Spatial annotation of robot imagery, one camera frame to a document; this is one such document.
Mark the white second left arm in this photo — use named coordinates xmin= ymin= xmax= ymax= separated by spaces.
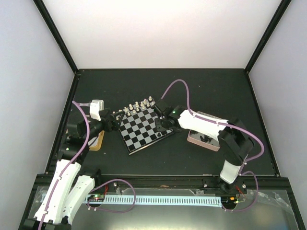
xmin=61 ymin=109 xmax=124 ymax=224

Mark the light blue slotted cable duct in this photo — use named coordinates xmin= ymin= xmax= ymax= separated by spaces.
xmin=83 ymin=195 xmax=222 ymax=207

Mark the black and white chessboard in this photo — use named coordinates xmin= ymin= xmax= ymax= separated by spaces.
xmin=119 ymin=97 xmax=174 ymax=155

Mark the small circuit board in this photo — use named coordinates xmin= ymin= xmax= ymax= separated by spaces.
xmin=87 ymin=194 xmax=105 ymax=202

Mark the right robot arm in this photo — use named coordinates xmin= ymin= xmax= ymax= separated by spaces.
xmin=153 ymin=105 xmax=254 ymax=193

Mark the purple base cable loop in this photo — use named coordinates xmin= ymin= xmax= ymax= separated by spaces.
xmin=85 ymin=178 xmax=137 ymax=213

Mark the black frame post right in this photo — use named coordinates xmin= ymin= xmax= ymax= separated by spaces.
xmin=244 ymin=0 xmax=291 ymax=74

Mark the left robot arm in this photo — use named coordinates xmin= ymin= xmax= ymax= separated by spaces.
xmin=21 ymin=109 xmax=124 ymax=230

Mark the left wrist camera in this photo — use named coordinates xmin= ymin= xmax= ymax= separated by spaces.
xmin=89 ymin=99 xmax=104 ymax=121

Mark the pile of black chess pieces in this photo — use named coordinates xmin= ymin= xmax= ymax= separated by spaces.
xmin=189 ymin=130 xmax=214 ymax=144

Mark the yellow metal tin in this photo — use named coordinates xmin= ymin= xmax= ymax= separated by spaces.
xmin=88 ymin=131 xmax=105 ymax=151

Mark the black frame post left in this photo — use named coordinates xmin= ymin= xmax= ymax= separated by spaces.
xmin=33 ymin=0 xmax=78 ymax=73

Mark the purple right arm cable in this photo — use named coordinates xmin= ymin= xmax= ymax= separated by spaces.
xmin=160 ymin=79 xmax=265 ymax=168

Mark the black frame post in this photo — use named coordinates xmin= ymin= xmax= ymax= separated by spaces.
xmin=33 ymin=0 xmax=78 ymax=73
xmin=244 ymin=0 xmax=291 ymax=74

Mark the pink metal tin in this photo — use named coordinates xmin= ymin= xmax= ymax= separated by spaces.
xmin=187 ymin=118 xmax=221 ymax=151

